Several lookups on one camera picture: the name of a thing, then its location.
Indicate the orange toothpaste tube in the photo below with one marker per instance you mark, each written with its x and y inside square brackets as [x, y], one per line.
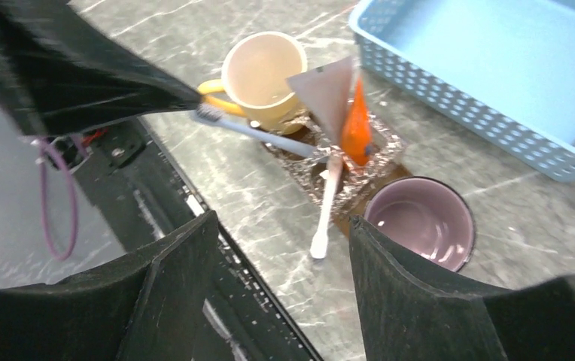
[356, 139]

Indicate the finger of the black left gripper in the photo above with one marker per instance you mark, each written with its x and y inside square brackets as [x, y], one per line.
[59, 75]

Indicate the brown oval wooden tray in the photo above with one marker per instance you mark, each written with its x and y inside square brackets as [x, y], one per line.
[343, 222]

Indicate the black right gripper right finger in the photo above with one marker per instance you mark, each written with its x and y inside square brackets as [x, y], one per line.
[413, 309]

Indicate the purple mug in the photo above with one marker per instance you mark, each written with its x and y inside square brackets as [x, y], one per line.
[427, 217]

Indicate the yellow mug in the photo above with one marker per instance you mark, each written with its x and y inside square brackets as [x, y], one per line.
[253, 82]

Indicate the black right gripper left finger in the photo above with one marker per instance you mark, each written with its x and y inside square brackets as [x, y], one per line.
[145, 305]

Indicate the light blue plastic basket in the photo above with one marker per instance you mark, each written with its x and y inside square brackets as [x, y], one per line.
[505, 70]

